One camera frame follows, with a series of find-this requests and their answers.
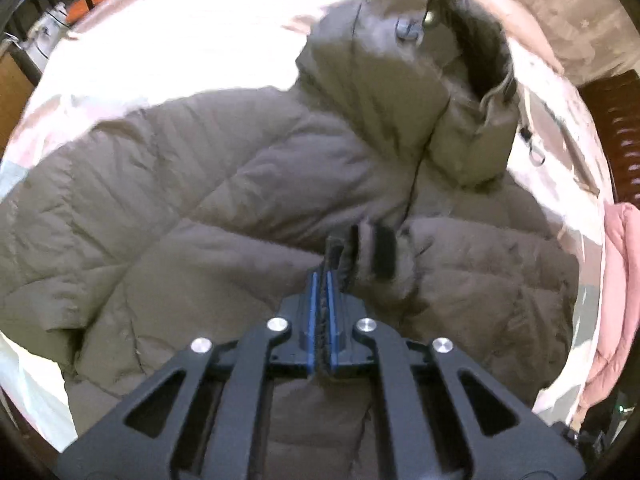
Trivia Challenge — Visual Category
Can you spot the olive hooded down jacket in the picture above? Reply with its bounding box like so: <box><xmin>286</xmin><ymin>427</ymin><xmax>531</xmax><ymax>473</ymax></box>
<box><xmin>1</xmin><ymin>0</ymin><xmax>586</xmax><ymax>479</ymax></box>

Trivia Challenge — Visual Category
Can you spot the pink quilted garment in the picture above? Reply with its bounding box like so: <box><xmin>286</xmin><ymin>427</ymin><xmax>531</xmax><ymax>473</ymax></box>
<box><xmin>574</xmin><ymin>203</ymin><xmax>639</xmax><ymax>424</ymax></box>

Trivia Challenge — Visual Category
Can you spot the pink grey patchwork bedsheet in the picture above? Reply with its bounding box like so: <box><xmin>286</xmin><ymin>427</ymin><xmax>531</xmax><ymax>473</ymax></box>
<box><xmin>1</xmin><ymin>0</ymin><xmax>612</xmax><ymax>426</ymax></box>

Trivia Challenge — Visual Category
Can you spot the dark red wooden furniture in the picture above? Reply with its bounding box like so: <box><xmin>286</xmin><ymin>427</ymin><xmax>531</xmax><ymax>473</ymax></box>
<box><xmin>579</xmin><ymin>70</ymin><xmax>640</xmax><ymax>207</ymax></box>

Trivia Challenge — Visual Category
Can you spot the beige patterned blanket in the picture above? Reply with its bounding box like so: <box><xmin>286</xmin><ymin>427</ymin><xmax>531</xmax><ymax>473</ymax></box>
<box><xmin>515</xmin><ymin>0</ymin><xmax>639</xmax><ymax>86</ymax></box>

